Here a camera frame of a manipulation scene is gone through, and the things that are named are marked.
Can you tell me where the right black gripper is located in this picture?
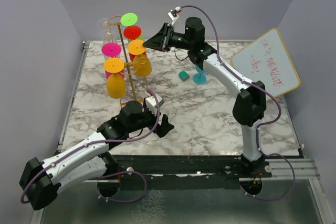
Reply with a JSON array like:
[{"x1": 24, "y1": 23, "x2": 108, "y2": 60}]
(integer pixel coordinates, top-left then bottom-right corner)
[{"x1": 142, "y1": 24, "x2": 192, "y2": 54}]

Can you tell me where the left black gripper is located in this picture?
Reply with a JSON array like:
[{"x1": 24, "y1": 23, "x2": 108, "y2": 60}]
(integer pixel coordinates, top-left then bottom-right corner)
[{"x1": 127, "y1": 104, "x2": 174, "y2": 138}]

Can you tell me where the orange wine glass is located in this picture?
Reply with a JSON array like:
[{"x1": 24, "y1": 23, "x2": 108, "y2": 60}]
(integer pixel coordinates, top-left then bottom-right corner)
[
  {"x1": 103, "y1": 58, "x2": 127, "y2": 99},
  {"x1": 128, "y1": 39, "x2": 152, "y2": 78}
]

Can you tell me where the gold wire glass rack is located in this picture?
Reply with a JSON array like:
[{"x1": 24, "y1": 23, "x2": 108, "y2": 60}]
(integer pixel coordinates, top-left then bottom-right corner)
[{"x1": 103, "y1": 15, "x2": 147, "y2": 102}]

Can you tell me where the blue wine glass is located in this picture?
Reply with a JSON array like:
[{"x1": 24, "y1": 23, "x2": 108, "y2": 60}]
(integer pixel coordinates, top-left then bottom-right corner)
[{"x1": 193, "y1": 65, "x2": 206, "y2": 85}]

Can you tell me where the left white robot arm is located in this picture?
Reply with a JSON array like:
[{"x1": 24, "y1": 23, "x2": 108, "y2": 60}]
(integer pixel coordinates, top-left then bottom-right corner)
[{"x1": 19, "y1": 101, "x2": 174, "y2": 210}]

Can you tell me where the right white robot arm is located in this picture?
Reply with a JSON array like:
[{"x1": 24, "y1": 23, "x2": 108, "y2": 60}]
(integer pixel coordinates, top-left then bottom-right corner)
[{"x1": 143, "y1": 17, "x2": 266, "y2": 177}]

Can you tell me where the red wine glass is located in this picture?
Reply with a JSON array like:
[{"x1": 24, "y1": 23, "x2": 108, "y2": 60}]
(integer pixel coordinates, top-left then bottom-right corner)
[{"x1": 123, "y1": 25, "x2": 148, "y2": 62}]

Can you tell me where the green wine glass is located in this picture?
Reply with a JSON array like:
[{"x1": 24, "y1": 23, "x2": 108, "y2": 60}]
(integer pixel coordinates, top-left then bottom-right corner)
[{"x1": 120, "y1": 13, "x2": 138, "y2": 28}]

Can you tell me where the pink wine glass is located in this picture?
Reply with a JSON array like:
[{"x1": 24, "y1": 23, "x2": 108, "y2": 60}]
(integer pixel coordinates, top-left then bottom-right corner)
[{"x1": 101, "y1": 42, "x2": 125, "y2": 79}]

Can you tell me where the clear wine glass lower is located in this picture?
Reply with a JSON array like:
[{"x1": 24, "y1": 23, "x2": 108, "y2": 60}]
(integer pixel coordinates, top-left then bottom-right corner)
[{"x1": 100, "y1": 30, "x2": 113, "y2": 41}]

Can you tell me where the clear wine glass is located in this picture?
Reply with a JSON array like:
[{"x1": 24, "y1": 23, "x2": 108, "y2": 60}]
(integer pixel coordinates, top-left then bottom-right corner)
[
  {"x1": 97, "y1": 18, "x2": 110, "y2": 29},
  {"x1": 100, "y1": 30, "x2": 113, "y2": 41}
]

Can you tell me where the clear wine glass upper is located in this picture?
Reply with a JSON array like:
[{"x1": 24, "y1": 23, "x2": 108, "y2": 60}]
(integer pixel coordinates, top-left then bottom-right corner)
[{"x1": 97, "y1": 18, "x2": 110, "y2": 29}]

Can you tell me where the green grey eraser block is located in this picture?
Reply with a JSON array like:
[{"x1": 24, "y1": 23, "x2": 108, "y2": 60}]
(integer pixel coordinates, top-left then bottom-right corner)
[{"x1": 178, "y1": 71, "x2": 190, "y2": 81}]

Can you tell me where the yellow framed whiteboard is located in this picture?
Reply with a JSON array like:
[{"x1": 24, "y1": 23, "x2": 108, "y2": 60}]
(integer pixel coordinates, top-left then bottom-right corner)
[{"x1": 230, "y1": 28, "x2": 301, "y2": 98}]

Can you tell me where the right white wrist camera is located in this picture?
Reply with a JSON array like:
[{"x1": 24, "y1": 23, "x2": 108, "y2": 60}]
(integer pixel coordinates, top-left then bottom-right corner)
[{"x1": 168, "y1": 6, "x2": 181, "y2": 27}]

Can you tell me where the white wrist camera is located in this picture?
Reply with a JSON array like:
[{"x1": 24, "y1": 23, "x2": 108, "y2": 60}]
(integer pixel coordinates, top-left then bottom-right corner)
[
  {"x1": 168, "y1": 6, "x2": 181, "y2": 27},
  {"x1": 145, "y1": 94, "x2": 164, "y2": 115}
]

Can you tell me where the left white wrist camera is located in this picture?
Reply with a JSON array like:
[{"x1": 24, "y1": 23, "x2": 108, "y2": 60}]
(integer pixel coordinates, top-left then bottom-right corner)
[{"x1": 145, "y1": 94, "x2": 164, "y2": 115}]

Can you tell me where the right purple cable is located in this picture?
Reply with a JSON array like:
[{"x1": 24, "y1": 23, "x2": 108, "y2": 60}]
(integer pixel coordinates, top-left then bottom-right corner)
[{"x1": 178, "y1": 4, "x2": 296, "y2": 202}]

